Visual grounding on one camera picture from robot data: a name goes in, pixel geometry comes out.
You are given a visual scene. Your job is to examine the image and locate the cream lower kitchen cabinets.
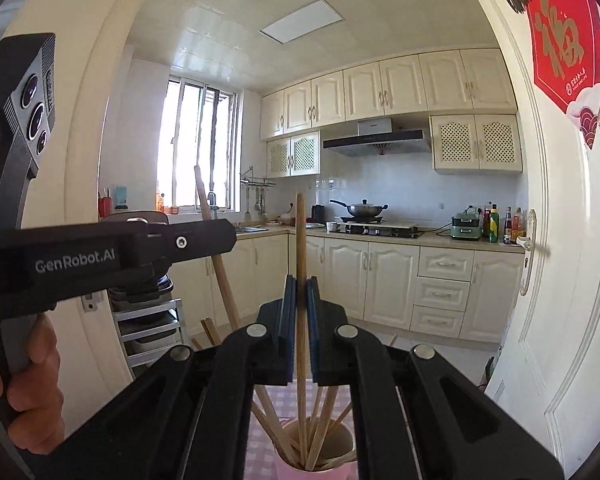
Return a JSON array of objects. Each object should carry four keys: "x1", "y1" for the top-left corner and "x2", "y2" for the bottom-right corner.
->
[{"x1": 167, "y1": 232, "x2": 526, "y2": 346}]

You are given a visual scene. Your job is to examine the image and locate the red door poster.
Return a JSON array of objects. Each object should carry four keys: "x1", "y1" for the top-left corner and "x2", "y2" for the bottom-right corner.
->
[{"x1": 525, "y1": 0, "x2": 600, "y2": 151}]

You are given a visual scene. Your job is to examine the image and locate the range hood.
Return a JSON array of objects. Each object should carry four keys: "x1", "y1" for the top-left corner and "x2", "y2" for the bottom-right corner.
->
[{"x1": 322, "y1": 117, "x2": 433, "y2": 157}]

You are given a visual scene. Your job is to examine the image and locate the person's left hand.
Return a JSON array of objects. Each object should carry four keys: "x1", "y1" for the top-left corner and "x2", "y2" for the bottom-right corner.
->
[{"x1": 0, "y1": 312, "x2": 65, "y2": 456}]

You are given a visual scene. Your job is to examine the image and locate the cream kitchen cabinets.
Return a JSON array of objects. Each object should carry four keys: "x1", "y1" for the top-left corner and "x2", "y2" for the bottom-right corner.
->
[
  {"x1": 167, "y1": 232, "x2": 526, "y2": 346},
  {"x1": 259, "y1": 49, "x2": 523, "y2": 178}
]

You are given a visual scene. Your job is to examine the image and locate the wok with lid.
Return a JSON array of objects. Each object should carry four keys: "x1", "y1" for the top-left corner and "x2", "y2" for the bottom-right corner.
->
[{"x1": 329, "y1": 199, "x2": 390, "y2": 220}]

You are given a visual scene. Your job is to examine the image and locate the wooden chopstick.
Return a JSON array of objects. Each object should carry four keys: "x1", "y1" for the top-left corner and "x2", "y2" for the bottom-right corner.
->
[
  {"x1": 194, "y1": 164, "x2": 242, "y2": 333},
  {"x1": 294, "y1": 192, "x2": 308, "y2": 471}
]

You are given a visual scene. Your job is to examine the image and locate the cream upper kitchen cabinets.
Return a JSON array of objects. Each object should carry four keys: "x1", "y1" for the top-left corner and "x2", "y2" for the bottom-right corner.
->
[{"x1": 259, "y1": 49, "x2": 523, "y2": 178}]

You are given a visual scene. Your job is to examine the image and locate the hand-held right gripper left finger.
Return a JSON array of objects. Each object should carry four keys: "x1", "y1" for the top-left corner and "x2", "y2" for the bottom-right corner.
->
[{"x1": 27, "y1": 274, "x2": 297, "y2": 480}]

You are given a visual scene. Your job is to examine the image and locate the white door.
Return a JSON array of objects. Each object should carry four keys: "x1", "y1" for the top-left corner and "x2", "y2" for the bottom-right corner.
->
[{"x1": 462, "y1": 0, "x2": 600, "y2": 476}]

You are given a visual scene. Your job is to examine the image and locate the metal kitchen rack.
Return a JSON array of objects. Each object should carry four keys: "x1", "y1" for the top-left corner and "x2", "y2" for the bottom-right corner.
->
[{"x1": 107, "y1": 270, "x2": 186, "y2": 376}]

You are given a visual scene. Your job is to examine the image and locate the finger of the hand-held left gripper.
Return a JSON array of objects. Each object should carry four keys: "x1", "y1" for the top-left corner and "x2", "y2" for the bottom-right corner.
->
[{"x1": 147, "y1": 218, "x2": 237, "y2": 267}]

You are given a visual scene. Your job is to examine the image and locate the hanging utensil rack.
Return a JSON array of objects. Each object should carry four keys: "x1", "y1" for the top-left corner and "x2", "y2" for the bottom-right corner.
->
[{"x1": 239, "y1": 166, "x2": 277, "y2": 223}]

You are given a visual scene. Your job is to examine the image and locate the group of wooden chopsticks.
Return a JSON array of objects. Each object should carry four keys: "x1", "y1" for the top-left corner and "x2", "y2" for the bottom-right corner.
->
[{"x1": 252, "y1": 385, "x2": 356, "y2": 473}]

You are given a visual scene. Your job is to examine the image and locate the gas stove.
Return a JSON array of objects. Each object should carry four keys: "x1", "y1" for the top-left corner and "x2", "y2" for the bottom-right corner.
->
[{"x1": 337, "y1": 216, "x2": 426, "y2": 240}]

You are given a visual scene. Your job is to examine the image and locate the window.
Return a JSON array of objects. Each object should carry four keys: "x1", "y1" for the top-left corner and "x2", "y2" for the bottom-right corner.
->
[{"x1": 157, "y1": 75, "x2": 243, "y2": 213}]

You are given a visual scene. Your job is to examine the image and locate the green countertop appliance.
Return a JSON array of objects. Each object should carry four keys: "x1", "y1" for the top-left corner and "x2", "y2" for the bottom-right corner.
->
[{"x1": 450, "y1": 210, "x2": 483, "y2": 242}]

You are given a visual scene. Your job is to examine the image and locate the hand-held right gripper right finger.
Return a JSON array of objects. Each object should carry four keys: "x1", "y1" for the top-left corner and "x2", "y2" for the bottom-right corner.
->
[{"x1": 306, "y1": 275, "x2": 566, "y2": 480}]

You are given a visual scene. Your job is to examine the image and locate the metal door handle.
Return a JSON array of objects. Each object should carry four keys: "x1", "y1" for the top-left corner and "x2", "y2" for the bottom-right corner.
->
[{"x1": 519, "y1": 209, "x2": 537, "y2": 296}]

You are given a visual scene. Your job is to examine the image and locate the ceiling light panel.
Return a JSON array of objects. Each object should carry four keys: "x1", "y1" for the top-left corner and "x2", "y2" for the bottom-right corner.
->
[{"x1": 259, "y1": 0, "x2": 345, "y2": 43}]

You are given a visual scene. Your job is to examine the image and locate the pink cup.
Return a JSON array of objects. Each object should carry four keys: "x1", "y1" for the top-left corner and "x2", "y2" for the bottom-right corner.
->
[{"x1": 275, "y1": 412, "x2": 358, "y2": 480}]

